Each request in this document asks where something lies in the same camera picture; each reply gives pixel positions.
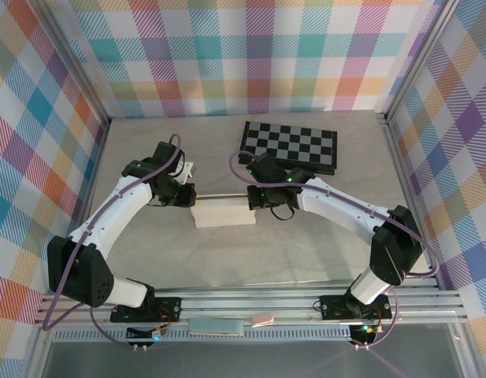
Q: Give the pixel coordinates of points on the white paper box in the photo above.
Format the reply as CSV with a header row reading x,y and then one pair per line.
x,y
223,214

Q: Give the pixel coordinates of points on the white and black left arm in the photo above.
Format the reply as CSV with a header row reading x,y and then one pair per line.
x,y
89,275

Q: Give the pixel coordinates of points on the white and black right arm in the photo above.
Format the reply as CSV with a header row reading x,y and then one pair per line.
x,y
396,252

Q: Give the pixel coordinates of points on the black and white chessboard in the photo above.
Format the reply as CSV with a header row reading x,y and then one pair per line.
x,y
290,143

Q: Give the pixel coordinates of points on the pink eraser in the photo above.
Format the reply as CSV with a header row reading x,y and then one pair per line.
x,y
262,319

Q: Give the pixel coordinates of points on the light blue sponge pad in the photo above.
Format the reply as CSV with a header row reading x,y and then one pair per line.
x,y
215,327

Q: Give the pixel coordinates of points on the small controller board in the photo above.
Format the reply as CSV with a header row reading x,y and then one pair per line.
x,y
144,334
364,330

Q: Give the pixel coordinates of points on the perforated metal strip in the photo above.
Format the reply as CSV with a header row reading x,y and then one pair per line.
x,y
89,334

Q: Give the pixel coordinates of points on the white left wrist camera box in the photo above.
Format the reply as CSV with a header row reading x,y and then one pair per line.
x,y
185,173

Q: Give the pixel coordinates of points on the aluminium side rail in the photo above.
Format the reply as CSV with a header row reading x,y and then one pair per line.
x,y
412,189
97,157

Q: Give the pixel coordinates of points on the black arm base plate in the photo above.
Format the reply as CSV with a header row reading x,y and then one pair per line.
x,y
333,307
168,309

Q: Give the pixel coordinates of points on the aluminium frame cross rail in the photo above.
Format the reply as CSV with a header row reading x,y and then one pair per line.
x,y
246,303

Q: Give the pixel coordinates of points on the aluminium frame post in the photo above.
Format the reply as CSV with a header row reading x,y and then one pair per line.
x,y
73,59
420,59

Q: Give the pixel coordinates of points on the grey metal base plate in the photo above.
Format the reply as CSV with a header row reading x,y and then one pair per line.
x,y
246,362

